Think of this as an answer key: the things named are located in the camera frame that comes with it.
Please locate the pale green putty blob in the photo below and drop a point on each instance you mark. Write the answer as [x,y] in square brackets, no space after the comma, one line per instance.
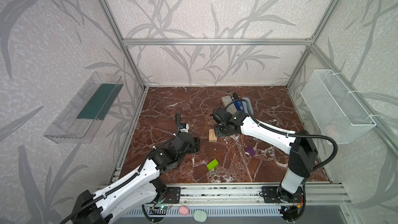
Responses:
[200,216]

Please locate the pink putty blob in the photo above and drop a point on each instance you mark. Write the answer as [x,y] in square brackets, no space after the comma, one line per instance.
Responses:
[184,211]

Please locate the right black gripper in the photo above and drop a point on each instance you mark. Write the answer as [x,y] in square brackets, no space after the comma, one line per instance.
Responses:
[218,115]

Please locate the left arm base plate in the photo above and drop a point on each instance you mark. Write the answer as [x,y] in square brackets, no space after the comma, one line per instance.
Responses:
[170,196]

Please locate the grey glasses case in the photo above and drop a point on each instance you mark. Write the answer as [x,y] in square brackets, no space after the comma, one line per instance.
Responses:
[226,100]

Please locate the purple block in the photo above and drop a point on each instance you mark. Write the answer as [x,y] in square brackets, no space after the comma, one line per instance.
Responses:
[250,151]

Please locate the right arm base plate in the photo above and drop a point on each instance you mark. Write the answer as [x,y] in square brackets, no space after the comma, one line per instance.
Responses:
[273,194]

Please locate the light blue glasses case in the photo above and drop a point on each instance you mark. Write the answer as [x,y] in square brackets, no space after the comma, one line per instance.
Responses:
[247,106]

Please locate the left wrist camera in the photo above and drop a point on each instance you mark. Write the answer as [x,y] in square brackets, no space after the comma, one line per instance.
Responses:
[184,127]

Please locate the white wire basket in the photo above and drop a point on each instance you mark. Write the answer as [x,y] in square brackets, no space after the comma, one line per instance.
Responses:
[331,102]

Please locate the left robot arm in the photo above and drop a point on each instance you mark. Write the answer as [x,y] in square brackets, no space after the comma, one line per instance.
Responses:
[141,186]

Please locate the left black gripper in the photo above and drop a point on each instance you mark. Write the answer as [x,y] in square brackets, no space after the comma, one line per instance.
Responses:
[179,124]

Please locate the green block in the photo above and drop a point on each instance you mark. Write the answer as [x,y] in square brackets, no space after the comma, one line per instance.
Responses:
[212,165]

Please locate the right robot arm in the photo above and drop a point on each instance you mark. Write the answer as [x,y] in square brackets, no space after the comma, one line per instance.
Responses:
[300,148]

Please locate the pink object in basket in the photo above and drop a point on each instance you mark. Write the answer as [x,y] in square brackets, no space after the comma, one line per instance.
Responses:
[331,130]

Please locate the aluminium mounting rail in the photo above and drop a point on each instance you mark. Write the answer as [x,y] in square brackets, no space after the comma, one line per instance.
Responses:
[248,194]

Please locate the clear plastic wall tray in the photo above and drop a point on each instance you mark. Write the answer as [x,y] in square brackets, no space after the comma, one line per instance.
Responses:
[79,122]

